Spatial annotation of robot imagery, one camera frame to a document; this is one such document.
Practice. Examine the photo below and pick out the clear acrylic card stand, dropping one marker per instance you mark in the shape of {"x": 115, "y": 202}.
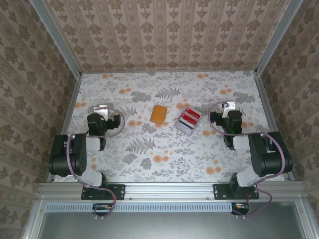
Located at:
{"x": 177, "y": 123}

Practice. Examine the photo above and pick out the orange leather card holder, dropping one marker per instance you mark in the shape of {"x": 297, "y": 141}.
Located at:
{"x": 158, "y": 113}

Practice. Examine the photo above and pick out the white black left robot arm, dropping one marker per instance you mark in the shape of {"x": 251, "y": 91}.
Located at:
{"x": 62, "y": 154}

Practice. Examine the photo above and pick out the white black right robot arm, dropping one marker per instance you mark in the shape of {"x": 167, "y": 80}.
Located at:
{"x": 264, "y": 154}

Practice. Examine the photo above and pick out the white card black magnetic stripe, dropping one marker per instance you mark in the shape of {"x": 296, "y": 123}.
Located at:
{"x": 185, "y": 127}

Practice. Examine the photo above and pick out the grey sheet metal panel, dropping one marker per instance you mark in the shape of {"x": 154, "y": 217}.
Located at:
{"x": 169, "y": 226}

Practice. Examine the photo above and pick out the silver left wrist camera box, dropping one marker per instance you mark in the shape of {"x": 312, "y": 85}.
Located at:
{"x": 101, "y": 110}

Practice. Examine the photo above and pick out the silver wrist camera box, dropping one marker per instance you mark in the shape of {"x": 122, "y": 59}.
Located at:
{"x": 230, "y": 105}
{"x": 101, "y": 110}

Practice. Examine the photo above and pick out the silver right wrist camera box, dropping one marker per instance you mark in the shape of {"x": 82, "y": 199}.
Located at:
{"x": 230, "y": 105}

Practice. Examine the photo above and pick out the thin aluminium table edge rail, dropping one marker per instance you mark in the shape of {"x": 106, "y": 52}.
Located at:
{"x": 169, "y": 71}

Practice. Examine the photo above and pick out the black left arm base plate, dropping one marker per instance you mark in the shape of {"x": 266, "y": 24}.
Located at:
{"x": 118, "y": 190}

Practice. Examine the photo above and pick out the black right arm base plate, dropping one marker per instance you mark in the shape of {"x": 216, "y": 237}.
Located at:
{"x": 220, "y": 191}

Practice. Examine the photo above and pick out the long aluminium frame rail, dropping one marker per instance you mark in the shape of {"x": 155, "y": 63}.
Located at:
{"x": 169, "y": 190}

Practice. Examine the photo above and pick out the aluminium frame post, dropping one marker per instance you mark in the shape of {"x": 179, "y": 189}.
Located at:
{"x": 57, "y": 37}
{"x": 277, "y": 37}

